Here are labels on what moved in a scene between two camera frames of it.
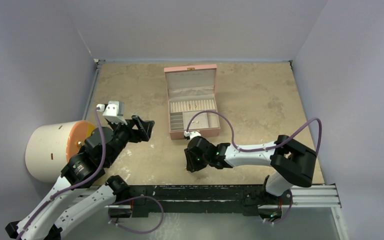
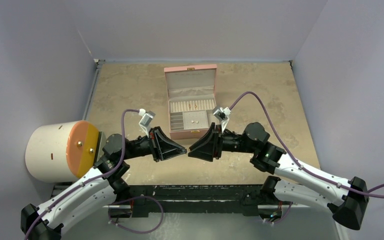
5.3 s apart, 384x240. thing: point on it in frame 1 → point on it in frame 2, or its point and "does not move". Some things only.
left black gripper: (145, 125) → (161, 146)
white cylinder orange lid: (49, 147) does not move
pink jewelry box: (191, 89) does not move
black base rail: (227, 199) does not move
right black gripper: (194, 159) → (217, 141)
